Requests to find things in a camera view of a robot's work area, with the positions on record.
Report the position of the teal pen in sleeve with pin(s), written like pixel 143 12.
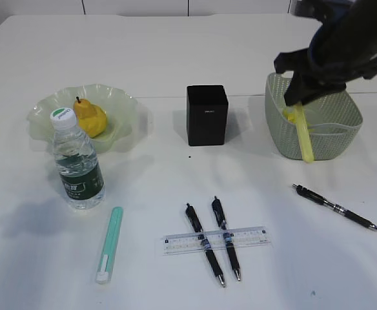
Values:
pixel 108 253

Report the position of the yellow waste paper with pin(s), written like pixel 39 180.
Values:
pixel 289 114

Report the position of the yellow pen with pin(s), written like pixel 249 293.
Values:
pixel 303 134

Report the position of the black gel pen right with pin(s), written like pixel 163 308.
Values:
pixel 320 200

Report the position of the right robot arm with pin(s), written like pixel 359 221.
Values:
pixel 356 12

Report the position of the black gel pen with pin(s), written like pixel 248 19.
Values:
pixel 230 249
pixel 205 244
pixel 320 200

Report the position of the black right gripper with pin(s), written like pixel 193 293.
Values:
pixel 337 54

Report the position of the black square pen holder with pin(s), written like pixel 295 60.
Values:
pixel 207 111

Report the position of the clear water bottle green label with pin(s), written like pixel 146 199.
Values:
pixel 76 161

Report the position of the yellow pear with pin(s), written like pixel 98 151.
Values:
pixel 91 118

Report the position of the clear plastic ruler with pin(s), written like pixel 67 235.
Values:
pixel 189 243

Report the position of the green wavy glass plate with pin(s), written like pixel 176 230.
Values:
pixel 121 110

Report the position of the black gel pen middle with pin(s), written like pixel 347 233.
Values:
pixel 230 249

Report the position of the black gel pen left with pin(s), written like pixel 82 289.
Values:
pixel 205 244

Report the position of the green plastic woven basket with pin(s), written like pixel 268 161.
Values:
pixel 335 118

